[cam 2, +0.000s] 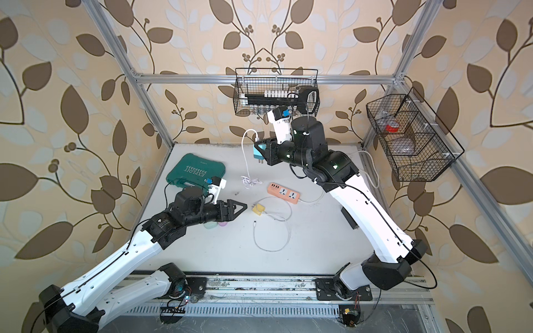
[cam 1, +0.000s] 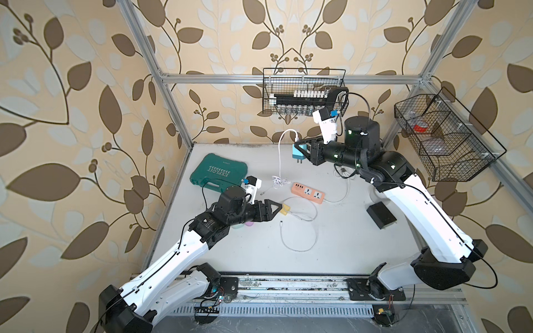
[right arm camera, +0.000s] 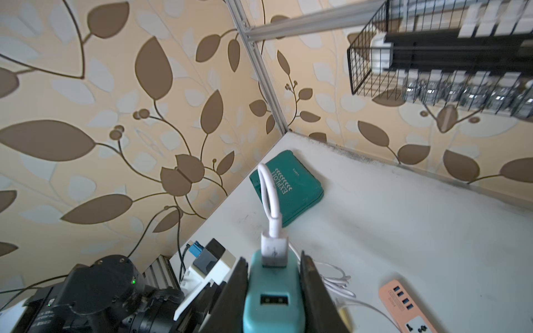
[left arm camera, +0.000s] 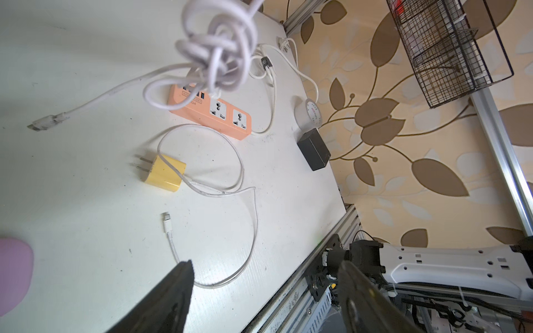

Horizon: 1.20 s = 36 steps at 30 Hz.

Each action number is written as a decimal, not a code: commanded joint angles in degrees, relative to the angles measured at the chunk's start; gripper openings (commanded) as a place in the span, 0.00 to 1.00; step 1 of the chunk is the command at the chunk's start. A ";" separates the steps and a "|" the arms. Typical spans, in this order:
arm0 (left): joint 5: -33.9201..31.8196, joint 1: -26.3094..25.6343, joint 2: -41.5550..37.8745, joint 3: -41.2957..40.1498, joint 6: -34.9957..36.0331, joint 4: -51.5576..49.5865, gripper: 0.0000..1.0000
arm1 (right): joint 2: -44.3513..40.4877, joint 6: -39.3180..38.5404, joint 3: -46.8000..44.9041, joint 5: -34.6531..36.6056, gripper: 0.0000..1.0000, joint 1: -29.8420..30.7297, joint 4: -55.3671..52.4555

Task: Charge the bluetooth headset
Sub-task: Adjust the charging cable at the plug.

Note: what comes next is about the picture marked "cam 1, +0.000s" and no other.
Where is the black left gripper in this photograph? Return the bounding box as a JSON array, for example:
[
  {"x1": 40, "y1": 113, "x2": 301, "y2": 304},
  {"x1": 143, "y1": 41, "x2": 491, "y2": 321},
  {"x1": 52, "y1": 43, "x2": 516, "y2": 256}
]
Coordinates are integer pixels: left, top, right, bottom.
[{"x1": 225, "y1": 198, "x2": 282, "y2": 228}]

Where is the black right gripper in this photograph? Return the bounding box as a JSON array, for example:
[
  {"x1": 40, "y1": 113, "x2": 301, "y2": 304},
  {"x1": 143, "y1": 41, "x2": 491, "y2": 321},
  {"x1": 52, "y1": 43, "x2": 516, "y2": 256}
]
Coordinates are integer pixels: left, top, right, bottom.
[{"x1": 296, "y1": 134, "x2": 366, "y2": 173}]

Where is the teal charger plug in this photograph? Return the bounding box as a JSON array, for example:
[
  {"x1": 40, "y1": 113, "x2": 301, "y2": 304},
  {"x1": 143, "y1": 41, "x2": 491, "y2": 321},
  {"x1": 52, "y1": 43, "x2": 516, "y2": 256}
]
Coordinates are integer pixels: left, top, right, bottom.
[{"x1": 292, "y1": 145, "x2": 307, "y2": 164}]

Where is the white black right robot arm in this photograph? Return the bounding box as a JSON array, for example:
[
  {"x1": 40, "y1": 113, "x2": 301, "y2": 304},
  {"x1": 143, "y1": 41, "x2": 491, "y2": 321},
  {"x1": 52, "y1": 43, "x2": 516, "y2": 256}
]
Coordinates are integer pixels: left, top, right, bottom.
[{"x1": 294, "y1": 116, "x2": 488, "y2": 300}]

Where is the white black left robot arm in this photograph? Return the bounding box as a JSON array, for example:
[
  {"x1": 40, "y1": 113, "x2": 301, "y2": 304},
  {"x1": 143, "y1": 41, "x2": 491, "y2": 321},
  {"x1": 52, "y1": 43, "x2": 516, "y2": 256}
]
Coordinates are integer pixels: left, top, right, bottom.
[{"x1": 95, "y1": 198, "x2": 283, "y2": 332}]

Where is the yellow charger plug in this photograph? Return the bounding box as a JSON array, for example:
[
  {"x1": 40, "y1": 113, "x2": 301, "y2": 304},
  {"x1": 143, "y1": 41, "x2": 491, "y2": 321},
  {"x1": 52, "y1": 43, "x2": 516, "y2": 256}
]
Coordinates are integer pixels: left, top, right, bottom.
[{"x1": 280, "y1": 203, "x2": 291, "y2": 216}]

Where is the pink power strip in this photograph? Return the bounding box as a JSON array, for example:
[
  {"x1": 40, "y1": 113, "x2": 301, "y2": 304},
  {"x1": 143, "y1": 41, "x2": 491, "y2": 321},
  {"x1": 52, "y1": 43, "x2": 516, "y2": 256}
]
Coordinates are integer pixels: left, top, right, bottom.
[{"x1": 291, "y1": 183, "x2": 325, "y2": 205}]

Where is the green plastic tool case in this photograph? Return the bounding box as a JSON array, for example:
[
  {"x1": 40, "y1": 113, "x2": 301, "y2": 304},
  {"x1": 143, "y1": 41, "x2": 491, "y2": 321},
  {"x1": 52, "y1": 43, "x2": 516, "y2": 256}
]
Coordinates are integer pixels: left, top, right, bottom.
[{"x1": 190, "y1": 153, "x2": 248, "y2": 194}]

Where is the black box on table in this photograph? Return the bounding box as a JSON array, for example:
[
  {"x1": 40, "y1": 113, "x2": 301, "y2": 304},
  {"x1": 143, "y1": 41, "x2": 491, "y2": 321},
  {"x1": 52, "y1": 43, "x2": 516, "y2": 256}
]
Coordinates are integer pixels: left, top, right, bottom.
[{"x1": 366, "y1": 202, "x2": 397, "y2": 230}]

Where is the red object in basket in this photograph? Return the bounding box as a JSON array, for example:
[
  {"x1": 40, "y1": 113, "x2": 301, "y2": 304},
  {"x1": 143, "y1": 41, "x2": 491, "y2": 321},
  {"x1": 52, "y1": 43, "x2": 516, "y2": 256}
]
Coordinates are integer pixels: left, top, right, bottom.
[{"x1": 412, "y1": 120, "x2": 430, "y2": 134}]

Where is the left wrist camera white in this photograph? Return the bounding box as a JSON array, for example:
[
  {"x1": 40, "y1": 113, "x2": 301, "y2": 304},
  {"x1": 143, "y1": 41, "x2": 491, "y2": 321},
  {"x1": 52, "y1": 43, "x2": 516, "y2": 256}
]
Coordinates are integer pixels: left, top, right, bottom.
[{"x1": 243, "y1": 176, "x2": 262, "y2": 205}]

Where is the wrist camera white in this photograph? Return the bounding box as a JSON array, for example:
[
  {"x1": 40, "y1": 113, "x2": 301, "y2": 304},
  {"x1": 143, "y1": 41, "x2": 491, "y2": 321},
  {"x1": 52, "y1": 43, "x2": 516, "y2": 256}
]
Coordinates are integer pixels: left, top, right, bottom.
[
  {"x1": 243, "y1": 176, "x2": 262, "y2": 205},
  {"x1": 312, "y1": 107, "x2": 338, "y2": 144}
]

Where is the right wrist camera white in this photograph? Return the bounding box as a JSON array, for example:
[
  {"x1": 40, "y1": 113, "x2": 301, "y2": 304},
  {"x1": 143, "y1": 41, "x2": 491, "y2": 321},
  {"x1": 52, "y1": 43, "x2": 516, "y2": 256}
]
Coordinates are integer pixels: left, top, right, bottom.
[{"x1": 312, "y1": 107, "x2": 338, "y2": 144}]

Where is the white cable of yellow charger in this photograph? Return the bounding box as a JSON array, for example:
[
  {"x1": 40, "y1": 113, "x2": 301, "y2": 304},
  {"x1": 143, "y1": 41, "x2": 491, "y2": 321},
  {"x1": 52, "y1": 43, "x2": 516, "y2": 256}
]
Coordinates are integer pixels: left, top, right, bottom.
[{"x1": 278, "y1": 196, "x2": 319, "y2": 253}]

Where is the black socket set rail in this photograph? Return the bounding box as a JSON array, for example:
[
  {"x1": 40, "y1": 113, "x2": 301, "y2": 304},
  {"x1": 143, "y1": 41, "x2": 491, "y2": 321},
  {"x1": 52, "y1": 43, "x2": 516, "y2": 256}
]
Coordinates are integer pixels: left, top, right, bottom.
[{"x1": 264, "y1": 87, "x2": 349, "y2": 117}]

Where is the black wire basket back wall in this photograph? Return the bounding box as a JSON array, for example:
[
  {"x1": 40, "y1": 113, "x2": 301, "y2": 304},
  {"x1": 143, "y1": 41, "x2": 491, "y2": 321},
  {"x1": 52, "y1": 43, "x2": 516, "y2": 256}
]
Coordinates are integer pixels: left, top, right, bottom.
[{"x1": 262, "y1": 67, "x2": 348, "y2": 118}]

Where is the black wire basket wall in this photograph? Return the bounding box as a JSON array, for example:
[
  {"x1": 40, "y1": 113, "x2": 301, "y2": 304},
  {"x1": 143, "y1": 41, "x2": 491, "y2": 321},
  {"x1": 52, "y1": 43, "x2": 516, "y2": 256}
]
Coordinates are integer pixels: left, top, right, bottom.
[
  {"x1": 394, "y1": 87, "x2": 507, "y2": 182},
  {"x1": 262, "y1": 67, "x2": 348, "y2": 118}
]

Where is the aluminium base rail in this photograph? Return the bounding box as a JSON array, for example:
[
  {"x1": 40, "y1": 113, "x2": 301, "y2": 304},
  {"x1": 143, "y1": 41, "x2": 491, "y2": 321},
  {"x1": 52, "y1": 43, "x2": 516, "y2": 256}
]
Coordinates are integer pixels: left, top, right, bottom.
[{"x1": 124, "y1": 272, "x2": 467, "y2": 319}]

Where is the black wire basket right wall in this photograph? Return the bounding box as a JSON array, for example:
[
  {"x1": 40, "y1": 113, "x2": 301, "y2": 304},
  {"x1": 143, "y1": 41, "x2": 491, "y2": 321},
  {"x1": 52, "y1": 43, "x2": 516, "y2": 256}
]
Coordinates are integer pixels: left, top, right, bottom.
[{"x1": 394, "y1": 87, "x2": 507, "y2": 182}]

